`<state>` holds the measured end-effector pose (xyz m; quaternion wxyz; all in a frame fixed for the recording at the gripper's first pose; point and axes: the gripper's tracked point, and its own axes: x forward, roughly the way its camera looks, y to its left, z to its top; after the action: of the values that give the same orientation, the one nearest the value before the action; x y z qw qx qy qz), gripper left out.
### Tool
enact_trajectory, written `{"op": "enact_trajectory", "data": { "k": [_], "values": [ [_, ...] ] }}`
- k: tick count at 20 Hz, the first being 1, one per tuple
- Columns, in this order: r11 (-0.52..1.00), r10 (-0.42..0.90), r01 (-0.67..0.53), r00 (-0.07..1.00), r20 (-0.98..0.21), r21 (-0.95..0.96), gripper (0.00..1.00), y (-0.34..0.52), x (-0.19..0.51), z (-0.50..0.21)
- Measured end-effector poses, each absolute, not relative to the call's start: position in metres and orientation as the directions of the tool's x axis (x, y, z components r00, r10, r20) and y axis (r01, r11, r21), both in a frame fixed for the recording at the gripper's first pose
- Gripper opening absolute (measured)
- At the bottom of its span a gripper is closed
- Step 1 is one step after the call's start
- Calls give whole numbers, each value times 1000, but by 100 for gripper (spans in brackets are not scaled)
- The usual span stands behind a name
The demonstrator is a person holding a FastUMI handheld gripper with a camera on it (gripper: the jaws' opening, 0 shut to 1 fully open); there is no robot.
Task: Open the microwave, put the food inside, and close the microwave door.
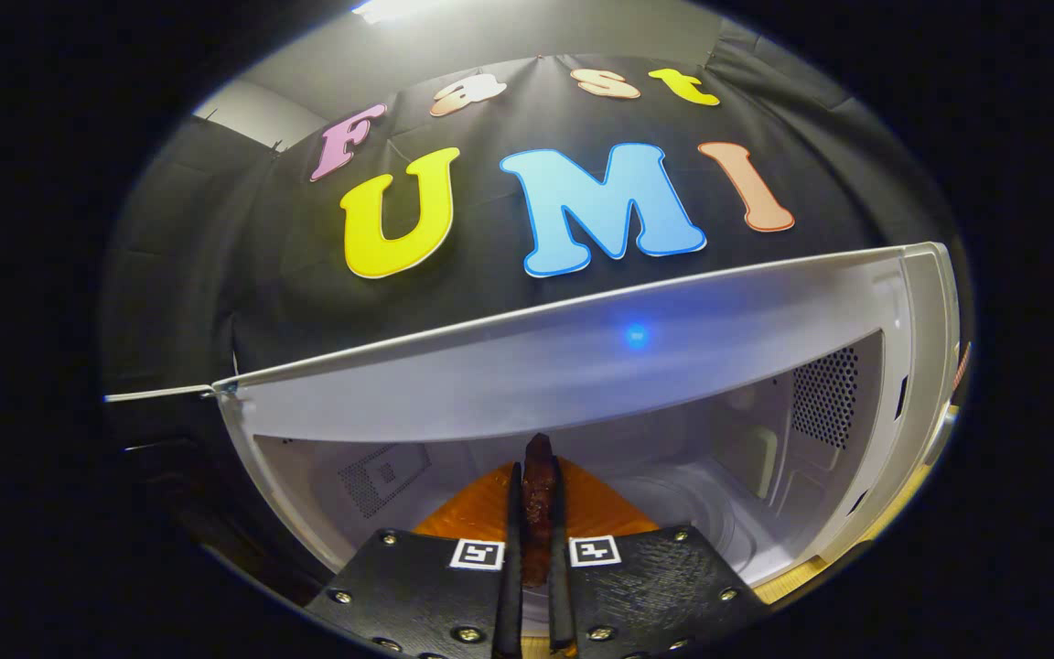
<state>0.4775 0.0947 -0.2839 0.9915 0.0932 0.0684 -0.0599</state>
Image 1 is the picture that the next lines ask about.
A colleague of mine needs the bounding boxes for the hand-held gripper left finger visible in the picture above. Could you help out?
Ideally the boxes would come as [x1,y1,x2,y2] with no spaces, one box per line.
[303,460,525,659]

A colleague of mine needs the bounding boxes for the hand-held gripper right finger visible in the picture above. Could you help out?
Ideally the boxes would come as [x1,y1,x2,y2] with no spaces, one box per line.
[548,456,770,659]

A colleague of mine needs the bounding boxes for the black backdrop cloth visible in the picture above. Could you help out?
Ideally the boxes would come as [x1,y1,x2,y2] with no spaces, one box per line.
[97,37,958,404]

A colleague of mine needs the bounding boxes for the white toaster oven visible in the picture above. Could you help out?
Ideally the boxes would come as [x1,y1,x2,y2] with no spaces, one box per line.
[104,241,963,642]

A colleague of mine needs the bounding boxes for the reddish brown chicken wing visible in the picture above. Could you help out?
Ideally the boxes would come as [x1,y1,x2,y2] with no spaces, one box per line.
[522,433,560,589]

